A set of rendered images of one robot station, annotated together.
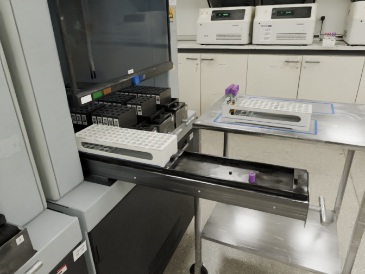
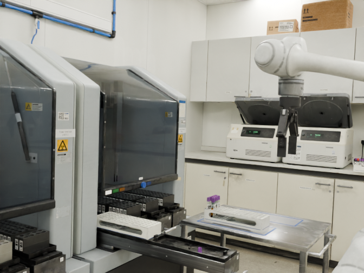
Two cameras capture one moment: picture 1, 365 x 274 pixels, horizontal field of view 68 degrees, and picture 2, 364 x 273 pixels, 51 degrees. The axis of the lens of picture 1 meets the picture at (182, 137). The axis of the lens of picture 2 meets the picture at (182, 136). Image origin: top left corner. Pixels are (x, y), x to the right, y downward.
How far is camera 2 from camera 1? 0.92 m
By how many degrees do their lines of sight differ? 22
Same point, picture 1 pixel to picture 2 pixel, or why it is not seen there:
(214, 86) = (242, 203)
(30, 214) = not seen: hidden behind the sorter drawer
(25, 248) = (62, 266)
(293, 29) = (322, 151)
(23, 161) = (68, 221)
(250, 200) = (194, 262)
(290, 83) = (324, 208)
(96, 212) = (101, 266)
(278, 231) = not seen: outside the picture
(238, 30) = (267, 147)
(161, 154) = (147, 231)
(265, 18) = not seen: hidden behind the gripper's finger
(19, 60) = (79, 167)
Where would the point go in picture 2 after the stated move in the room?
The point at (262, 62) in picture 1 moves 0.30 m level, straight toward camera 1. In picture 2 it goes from (292, 182) to (287, 187)
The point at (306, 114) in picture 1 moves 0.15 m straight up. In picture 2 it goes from (258, 220) to (260, 186)
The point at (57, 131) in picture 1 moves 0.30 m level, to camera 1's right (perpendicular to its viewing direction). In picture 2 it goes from (88, 209) to (158, 214)
